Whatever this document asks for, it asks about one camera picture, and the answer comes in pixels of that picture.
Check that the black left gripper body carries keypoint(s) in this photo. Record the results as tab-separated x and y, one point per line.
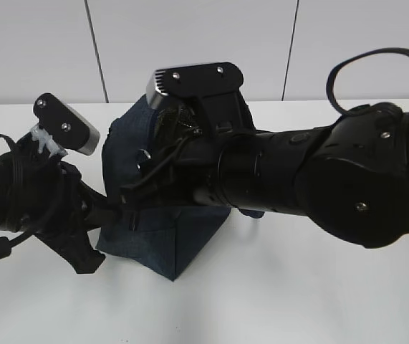
51	198

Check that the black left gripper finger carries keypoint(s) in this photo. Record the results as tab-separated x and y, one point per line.
75	249
98	211

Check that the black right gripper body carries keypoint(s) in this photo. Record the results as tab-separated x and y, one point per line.
182	174

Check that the dark blue lunch bag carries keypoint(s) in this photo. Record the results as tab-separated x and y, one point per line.
165	240

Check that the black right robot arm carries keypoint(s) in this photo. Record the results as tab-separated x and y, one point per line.
351	178

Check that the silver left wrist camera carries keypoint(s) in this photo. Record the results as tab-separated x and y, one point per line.
67	127

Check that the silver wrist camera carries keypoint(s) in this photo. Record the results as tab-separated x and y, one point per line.
211	90
67	127

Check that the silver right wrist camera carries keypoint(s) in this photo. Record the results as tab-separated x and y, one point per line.
211	90

